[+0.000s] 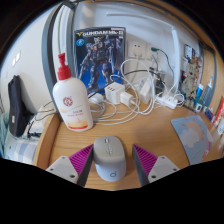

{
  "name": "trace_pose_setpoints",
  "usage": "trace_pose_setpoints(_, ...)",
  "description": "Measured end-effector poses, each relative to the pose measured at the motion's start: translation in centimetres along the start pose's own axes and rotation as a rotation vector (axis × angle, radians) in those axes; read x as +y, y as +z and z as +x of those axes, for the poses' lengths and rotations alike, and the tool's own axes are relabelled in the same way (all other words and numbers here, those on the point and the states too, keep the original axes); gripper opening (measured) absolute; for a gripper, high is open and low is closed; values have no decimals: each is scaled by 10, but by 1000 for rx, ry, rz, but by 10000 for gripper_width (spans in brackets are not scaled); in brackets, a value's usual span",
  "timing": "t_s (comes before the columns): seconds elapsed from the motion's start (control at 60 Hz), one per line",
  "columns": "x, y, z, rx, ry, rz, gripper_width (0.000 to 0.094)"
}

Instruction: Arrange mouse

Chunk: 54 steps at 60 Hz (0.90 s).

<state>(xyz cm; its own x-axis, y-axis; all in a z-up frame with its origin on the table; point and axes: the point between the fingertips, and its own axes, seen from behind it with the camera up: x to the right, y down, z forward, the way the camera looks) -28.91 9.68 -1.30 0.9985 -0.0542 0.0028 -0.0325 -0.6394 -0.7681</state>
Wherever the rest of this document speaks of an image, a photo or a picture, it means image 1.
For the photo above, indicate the brown brick-built figure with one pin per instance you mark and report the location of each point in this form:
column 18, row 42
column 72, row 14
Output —
column 191, row 80

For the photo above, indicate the small white rounded charger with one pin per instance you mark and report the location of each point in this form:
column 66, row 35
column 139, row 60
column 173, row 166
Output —
column 96, row 98

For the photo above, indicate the clear glass cup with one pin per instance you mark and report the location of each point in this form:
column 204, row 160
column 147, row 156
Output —
column 158, row 75

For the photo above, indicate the plaid bedding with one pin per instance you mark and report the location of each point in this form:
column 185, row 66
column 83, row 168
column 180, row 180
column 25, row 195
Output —
column 21, row 148

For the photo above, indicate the blue cloud-print mouse pad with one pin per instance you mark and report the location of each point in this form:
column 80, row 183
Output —
column 193, row 138

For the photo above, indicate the white wall switch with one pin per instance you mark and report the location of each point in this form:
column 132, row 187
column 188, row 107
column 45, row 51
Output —
column 16, row 58

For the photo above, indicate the colourful toy box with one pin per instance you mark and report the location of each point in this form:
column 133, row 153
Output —
column 188, row 51

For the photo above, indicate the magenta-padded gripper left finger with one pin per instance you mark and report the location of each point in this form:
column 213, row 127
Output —
column 63, row 167

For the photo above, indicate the teal blanket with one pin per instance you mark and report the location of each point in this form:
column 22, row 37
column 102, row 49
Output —
column 3, row 133

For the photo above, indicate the white power adapter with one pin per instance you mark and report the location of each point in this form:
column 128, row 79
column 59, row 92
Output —
column 145, row 93

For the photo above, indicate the blue spray bottle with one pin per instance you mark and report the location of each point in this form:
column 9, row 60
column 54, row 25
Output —
column 207, row 95

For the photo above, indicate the blue robot model kit box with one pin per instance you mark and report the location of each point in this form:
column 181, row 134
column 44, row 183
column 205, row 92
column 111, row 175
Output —
column 100, row 56

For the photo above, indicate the black bag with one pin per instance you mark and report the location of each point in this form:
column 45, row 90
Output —
column 18, row 106

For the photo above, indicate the black power adapter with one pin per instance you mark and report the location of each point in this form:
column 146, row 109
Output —
column 160, row 87

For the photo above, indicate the small white plug charger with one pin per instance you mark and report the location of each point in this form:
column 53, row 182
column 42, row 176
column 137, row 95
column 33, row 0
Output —
column 126, row 99

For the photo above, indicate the white power strip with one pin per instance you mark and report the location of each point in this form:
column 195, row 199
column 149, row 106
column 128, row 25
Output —
column 166, row 102

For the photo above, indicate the small white square clock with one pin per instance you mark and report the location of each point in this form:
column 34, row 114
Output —
column 198, row 107

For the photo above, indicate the blue snack packet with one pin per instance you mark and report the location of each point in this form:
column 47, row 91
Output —
column 209, row 114

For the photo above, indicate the white wall socket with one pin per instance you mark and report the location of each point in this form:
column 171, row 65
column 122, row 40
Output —
column 137, row 49

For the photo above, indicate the grey computer mouse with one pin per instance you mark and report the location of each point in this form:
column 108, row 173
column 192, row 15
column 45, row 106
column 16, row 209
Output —
column 109, row 160

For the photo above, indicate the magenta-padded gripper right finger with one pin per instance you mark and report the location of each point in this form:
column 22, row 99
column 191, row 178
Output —
column 161, row 167

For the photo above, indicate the white red-pump lotion bottle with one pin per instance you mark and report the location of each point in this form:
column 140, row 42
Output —
column 71, row 103

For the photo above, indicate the white desk lamp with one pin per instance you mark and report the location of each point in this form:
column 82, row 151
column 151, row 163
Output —
column 174, row 60

